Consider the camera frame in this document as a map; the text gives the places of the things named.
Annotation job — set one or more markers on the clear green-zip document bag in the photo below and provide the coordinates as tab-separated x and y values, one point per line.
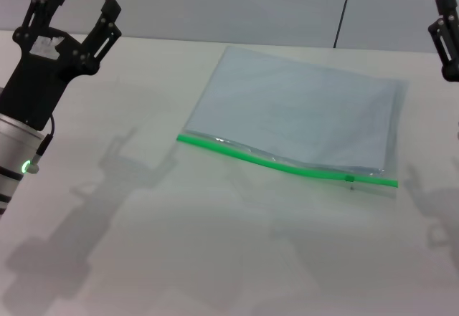
287	97

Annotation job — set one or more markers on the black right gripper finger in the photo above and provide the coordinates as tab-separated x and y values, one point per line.
448	36

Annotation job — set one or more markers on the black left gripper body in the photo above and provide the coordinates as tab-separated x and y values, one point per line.
36	76

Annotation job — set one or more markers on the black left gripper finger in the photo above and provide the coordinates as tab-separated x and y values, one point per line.
104	33
39	11

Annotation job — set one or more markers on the green zipper slider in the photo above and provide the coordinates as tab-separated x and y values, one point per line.
349	178

